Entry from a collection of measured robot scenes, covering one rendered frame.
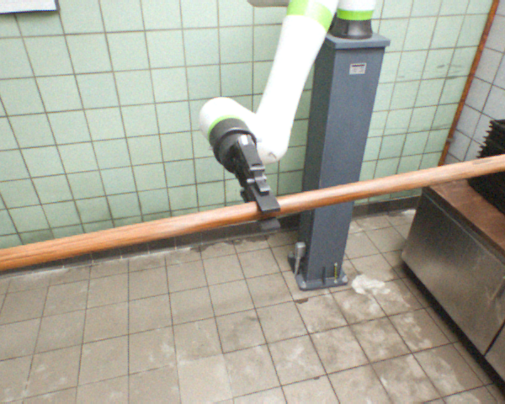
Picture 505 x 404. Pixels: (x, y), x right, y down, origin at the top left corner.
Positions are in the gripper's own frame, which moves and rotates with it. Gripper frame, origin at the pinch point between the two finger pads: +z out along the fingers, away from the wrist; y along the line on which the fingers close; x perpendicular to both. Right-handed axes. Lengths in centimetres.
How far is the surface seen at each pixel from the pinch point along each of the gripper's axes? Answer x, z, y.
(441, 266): -96, -48, 91
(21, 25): 58, -125, -9
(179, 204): 12, -124, 85
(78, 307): 69, -91, 112
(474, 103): -153, -114, 48
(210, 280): 3, -92, 115
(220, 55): -17, -124, 10
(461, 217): -97, -48, 63
